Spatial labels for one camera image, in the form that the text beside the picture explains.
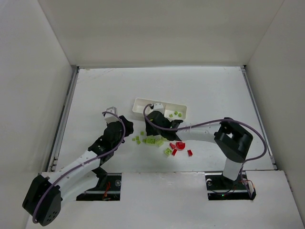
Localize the green 2x3 lego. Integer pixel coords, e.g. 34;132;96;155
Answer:
145;138;156;145

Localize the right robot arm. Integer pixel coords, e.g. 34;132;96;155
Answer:
144;111;253;181

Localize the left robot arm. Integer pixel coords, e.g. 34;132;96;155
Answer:
22;115;133;226

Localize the white three-compartment tray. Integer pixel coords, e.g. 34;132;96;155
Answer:
132;98;187;128

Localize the green square lego lower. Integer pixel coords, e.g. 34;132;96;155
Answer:
164;148;173;157

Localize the red round lego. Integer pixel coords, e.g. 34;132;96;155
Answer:
175;142;185;150

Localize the red lego block right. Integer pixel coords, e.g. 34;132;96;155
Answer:
187;150;193;156

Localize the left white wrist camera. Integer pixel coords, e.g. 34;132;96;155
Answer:
102;106;118;124

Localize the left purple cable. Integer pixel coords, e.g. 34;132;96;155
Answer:
32;111;126;224

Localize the purple cable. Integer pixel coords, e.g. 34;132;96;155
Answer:
32;111;126;224
142;103;267;198

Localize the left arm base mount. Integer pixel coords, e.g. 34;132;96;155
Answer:
76;167;122;201

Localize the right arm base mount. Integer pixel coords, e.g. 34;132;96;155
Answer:
205;171;256;201

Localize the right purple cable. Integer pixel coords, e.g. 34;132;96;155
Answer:
142;103;267;198

